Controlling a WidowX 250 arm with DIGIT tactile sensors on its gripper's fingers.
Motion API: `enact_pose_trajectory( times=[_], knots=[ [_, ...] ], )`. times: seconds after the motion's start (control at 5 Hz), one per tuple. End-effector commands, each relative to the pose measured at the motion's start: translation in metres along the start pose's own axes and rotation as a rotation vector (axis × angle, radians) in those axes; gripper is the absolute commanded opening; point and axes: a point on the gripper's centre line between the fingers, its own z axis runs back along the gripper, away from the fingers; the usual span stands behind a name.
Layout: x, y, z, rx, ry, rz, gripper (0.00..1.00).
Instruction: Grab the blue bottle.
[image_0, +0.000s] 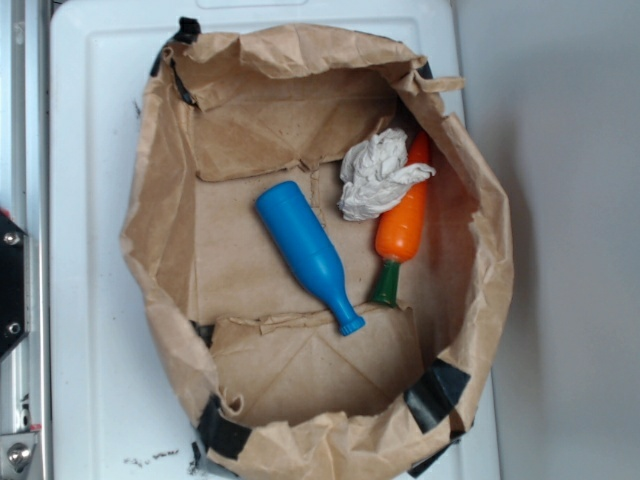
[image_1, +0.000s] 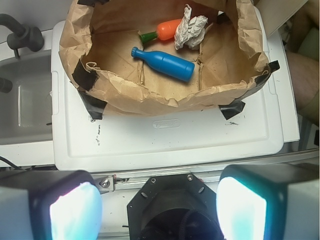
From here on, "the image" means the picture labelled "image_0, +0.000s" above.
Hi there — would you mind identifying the blue plastic bottle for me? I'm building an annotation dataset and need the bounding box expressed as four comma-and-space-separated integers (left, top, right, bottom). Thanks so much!
255, 181, 365, 336

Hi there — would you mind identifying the orange toy carrot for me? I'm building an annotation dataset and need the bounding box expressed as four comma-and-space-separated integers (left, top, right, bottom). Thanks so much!
369, 130, 432, 308

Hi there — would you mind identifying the crumpled white paper tissue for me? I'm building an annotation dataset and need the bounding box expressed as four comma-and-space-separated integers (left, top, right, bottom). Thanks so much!
338, 128, 436, 221

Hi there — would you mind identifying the brown paper bag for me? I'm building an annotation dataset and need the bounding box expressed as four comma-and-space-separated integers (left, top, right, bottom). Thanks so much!
121, 18, 514, 479

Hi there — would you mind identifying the black mounting bracket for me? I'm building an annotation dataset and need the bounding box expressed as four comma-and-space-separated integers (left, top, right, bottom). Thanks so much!
0, 208, 29, 361

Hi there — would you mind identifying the aluminium frame rail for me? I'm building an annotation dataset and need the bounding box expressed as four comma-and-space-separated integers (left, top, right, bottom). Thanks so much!
1, 1, 53, 479

